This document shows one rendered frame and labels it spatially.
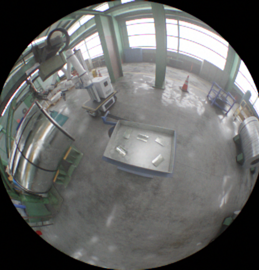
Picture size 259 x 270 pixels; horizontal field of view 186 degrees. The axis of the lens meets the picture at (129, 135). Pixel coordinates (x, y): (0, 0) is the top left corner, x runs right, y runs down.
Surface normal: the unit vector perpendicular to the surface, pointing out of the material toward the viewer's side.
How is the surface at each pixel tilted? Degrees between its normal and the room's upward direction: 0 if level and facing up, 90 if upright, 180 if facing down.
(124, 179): 0
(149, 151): 0
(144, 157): 0
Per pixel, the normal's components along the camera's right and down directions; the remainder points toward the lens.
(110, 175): -0.11, -0.50
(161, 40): -0.45, 0.80
